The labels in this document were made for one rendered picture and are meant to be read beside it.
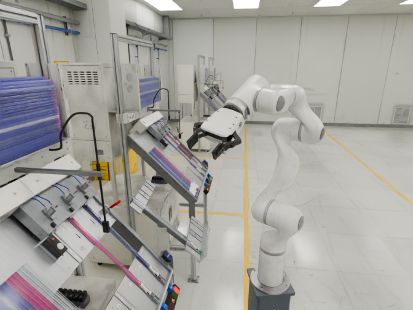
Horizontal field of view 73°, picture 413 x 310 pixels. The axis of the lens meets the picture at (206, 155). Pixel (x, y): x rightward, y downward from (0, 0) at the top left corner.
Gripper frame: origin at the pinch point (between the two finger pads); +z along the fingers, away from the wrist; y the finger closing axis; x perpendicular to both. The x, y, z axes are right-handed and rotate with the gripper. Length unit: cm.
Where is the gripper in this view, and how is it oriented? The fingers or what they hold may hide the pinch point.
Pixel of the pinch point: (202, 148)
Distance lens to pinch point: 78.0
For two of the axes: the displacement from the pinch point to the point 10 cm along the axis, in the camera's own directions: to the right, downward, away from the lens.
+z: -6.0, 6.8, -4.3
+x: -2.2, -6.5, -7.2
